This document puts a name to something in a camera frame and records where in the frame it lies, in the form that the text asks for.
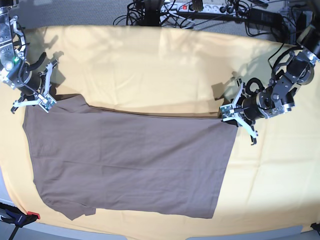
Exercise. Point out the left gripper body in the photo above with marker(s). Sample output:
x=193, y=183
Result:
x=257, y=104

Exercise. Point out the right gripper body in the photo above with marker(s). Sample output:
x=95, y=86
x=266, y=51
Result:
x=32, y=84

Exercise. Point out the brown T-shirt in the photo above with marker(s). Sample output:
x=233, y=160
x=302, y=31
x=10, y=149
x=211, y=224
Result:
x=85, y=158

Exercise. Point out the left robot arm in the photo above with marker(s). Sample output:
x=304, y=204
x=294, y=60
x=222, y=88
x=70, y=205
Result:
x=291, y=70

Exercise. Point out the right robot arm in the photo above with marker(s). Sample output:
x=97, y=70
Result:
x=15, y=71

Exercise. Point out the yellow tablecloth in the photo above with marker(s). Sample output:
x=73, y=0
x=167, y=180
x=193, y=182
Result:
x=271, y=185

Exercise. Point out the black power adapter brick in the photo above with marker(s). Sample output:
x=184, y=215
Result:
x=264, y=18

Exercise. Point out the white power strip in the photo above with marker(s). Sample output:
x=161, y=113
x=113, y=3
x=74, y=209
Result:
x=187, y=9

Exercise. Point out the black clamp at right corner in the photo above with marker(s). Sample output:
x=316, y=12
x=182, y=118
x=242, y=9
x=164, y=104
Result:
x=315, y=226

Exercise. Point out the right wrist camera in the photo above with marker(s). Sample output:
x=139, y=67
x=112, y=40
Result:
x=47, y=103

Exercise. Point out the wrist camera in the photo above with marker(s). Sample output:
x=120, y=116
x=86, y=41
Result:
x=47, y=103
x=227, y=112

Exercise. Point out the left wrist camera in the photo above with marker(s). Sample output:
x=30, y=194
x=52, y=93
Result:
x=227, y=112

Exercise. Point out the black stand post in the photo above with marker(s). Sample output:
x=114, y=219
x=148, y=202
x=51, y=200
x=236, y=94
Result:
x=152, y=13

